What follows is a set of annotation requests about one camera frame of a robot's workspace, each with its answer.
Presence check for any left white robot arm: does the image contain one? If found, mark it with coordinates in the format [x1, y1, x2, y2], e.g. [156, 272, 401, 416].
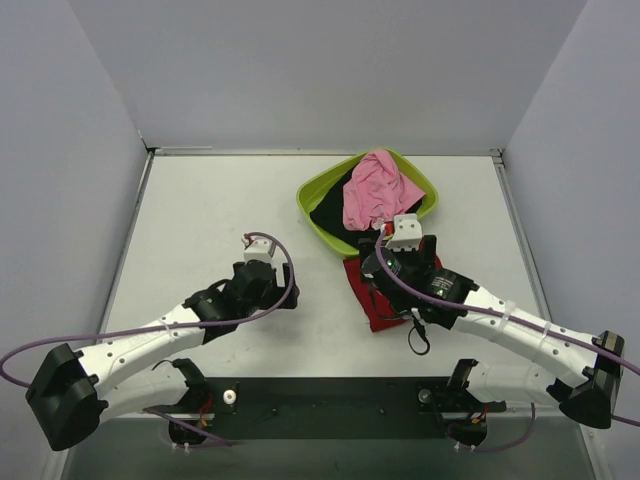
[26, 260, 299, 451]

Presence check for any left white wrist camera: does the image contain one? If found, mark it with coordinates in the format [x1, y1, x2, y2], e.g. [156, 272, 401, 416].
[243, 237, 276, 264]

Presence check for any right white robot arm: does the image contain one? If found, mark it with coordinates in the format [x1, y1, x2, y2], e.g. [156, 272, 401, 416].
[358, 236, 625, 429]

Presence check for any pink t shirt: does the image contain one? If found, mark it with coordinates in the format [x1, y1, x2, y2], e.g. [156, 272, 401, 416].
[342, 149, 425, 231]

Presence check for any black t shirt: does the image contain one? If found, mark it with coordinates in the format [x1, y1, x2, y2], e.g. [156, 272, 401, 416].
[311, 164, 421, 247]

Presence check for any red t shirt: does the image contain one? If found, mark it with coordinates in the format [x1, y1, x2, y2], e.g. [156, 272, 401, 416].
[342, 252, 442, 333]

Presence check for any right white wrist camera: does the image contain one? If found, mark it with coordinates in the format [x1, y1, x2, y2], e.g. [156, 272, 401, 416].
[383, 213, 423, 252]

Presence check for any green plastic basin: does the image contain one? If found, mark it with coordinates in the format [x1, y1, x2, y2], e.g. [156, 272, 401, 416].
[296, 147, 439, 257]

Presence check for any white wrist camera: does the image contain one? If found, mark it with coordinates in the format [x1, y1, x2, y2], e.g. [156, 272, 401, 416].
[383, 213, 423, 252]
[243, 237, 276, 264]

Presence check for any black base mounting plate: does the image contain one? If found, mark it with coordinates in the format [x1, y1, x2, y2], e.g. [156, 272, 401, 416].
[165, 377, 506, 440]

